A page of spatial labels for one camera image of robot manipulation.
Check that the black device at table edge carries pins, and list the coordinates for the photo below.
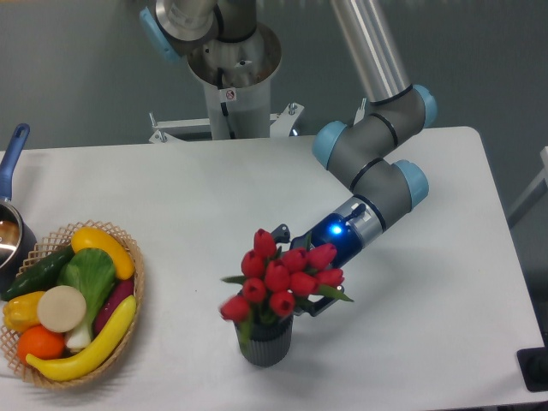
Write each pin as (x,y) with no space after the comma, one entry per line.
(533,365)

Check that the blue handled saucepan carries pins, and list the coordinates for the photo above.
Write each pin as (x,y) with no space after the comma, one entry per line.
(17,239)

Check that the dark grey ribbed vase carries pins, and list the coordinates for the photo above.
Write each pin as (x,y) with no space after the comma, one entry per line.
(263,345)

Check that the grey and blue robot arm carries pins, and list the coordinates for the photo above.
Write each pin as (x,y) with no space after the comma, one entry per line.
(395,108)

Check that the long yellow banana squash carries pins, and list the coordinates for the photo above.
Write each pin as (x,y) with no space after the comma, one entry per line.
(96,353)

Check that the yellow bell pepper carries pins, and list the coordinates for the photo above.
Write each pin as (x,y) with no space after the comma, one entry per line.
(21,313)

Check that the dark green cucumber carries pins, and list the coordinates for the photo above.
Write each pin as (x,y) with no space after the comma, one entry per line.
(40,276)

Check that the green bok choy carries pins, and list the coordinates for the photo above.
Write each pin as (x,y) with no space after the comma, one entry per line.
(92,272)

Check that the white frame at right edge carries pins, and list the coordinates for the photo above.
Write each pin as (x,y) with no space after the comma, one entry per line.
(531,195)

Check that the purple sweet potato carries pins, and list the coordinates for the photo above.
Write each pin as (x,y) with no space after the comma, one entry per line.
(120,292)

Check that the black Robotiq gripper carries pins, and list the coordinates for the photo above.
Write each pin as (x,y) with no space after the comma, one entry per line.
(334,230)

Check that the white metal base frame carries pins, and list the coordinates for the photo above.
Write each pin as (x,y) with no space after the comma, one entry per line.
(284,124)

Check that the beige round disc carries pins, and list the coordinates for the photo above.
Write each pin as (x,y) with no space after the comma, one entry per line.
(61,309)

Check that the woven wicker basket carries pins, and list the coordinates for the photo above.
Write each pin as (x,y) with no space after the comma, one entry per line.
(52,242)

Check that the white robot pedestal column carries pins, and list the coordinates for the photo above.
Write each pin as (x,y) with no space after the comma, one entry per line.
(236,79)

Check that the red tulip bouquet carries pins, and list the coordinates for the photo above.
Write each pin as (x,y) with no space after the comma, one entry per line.
(275,283)

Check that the orange fruit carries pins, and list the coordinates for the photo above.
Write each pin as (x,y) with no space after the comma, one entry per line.
(40,342)

